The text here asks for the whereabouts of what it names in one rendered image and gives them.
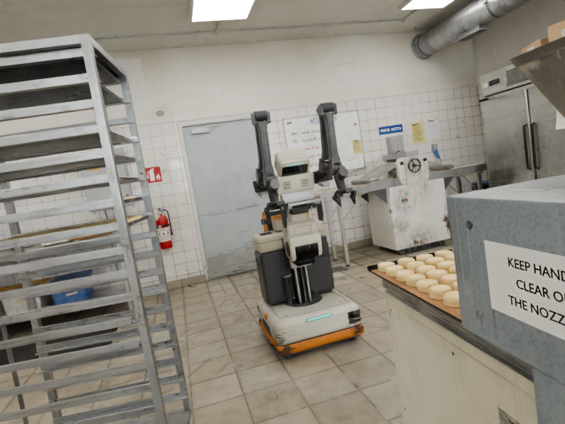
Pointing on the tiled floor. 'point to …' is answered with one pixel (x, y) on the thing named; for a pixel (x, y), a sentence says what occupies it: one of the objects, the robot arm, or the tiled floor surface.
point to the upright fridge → (519, 129)
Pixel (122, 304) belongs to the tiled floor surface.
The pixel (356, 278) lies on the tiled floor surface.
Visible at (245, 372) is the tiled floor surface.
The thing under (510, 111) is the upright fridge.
